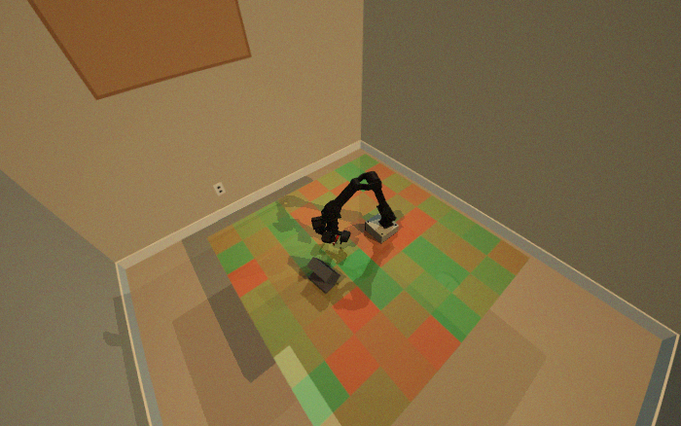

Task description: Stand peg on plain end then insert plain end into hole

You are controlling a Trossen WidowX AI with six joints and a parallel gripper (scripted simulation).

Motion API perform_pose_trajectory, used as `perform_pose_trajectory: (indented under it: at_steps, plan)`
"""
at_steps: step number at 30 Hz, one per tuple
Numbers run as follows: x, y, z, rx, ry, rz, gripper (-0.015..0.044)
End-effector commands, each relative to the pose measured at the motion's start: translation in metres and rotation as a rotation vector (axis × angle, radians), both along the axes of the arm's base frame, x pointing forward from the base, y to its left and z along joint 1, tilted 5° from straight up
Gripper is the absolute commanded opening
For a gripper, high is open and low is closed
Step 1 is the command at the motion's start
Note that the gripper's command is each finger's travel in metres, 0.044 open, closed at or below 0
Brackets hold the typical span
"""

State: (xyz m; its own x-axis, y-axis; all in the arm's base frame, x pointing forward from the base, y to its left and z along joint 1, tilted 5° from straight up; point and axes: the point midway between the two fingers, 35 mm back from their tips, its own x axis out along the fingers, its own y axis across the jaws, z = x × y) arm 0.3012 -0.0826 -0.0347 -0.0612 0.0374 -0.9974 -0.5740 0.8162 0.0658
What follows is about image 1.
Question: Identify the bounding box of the dark grey sloped panel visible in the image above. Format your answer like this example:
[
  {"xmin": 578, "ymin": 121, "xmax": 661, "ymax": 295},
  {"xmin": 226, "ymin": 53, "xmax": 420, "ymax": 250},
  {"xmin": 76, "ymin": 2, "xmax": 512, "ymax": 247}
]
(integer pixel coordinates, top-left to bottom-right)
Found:
[{"xmin": 307, "ymin": 257, "xmax": 341, "ymax": 294}]

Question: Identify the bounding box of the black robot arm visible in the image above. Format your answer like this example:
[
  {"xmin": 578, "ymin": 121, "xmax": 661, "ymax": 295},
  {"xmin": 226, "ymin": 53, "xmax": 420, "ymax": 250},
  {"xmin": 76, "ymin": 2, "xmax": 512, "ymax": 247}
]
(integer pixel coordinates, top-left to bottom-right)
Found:
[{"xmin": 311, "ymin": 171, "xmax": 397, "ymax": 244}]

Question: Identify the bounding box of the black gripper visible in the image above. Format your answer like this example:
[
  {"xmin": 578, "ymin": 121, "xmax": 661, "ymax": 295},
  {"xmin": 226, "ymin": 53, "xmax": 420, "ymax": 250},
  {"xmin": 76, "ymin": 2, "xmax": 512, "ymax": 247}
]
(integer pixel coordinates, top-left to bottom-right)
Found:
[{"xmin": 315, "ymin": 225, "xmax": 350, "ymax": 244}]

